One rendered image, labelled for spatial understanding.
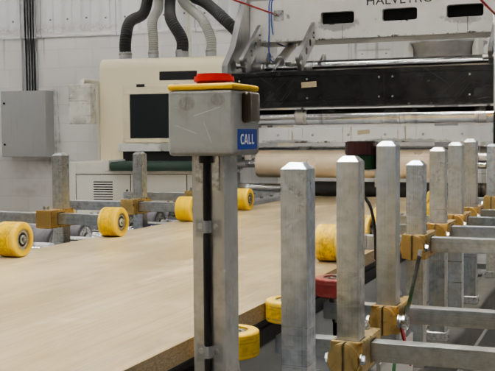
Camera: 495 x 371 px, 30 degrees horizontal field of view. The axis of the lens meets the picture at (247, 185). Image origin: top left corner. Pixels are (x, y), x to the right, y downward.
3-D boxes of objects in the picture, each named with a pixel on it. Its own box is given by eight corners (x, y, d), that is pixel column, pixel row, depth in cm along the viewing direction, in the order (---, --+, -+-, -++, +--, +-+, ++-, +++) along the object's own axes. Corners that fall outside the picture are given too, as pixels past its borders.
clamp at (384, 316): (412, 322, 172) (412, 295, 172) (396, 337, 160) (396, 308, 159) (382, 320, 174) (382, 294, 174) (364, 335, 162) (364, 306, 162)
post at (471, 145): (476, 309, 259) (477, 138, 257) (475, 311, 256) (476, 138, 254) (464, 308, 261) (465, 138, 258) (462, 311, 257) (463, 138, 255)
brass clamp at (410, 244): (439, 253, 195) (439, 229, 194) (427, 261, 182) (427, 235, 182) (409, 252, 197) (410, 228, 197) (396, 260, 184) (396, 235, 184)
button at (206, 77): (240, 91, 93) (240, 74, 93) (225, 90, 90) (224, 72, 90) (204, 92, 95) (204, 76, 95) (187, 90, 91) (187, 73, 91)
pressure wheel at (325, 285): (362, 333, 175) (362, 272, 174) (350, 341, 167) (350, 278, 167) (322, 330, 178) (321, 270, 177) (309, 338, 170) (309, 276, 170)
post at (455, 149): (463, 329, 236) (464, 141, 234) (461, 332, 233) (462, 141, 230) (449, 328, 237) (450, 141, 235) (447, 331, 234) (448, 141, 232)
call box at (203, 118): (259, 161, 95) (259, 85, 94) (233, 163, 88) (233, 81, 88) (197, 161, 97) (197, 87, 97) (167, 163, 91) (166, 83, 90)
